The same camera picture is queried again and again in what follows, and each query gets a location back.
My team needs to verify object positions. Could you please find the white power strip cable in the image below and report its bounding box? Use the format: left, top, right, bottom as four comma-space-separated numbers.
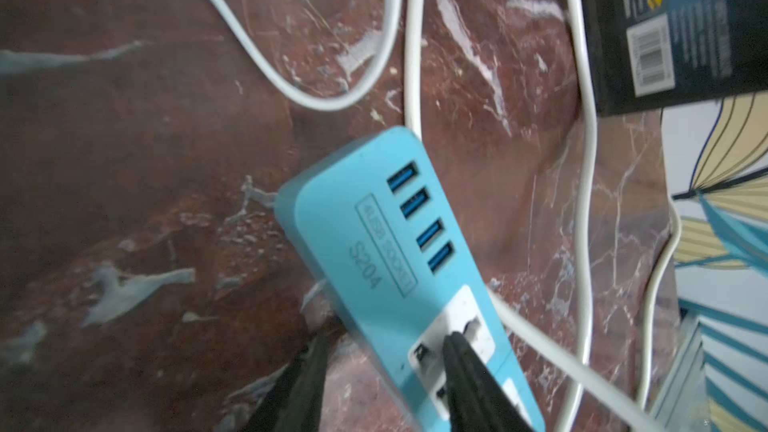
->
403, 0, 768, 432

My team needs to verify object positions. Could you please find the yellow black toolbox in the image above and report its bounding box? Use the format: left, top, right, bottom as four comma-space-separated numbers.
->
582, 0, 767, 116

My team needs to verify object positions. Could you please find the teal power strip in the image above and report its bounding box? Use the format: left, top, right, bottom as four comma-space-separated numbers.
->
274, 127, 545, 431

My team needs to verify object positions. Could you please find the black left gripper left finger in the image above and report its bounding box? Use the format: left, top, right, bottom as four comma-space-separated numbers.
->
241, 332, 328, 431

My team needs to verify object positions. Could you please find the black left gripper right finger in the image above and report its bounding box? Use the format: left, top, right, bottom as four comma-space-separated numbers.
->
442, 332, 533, 432

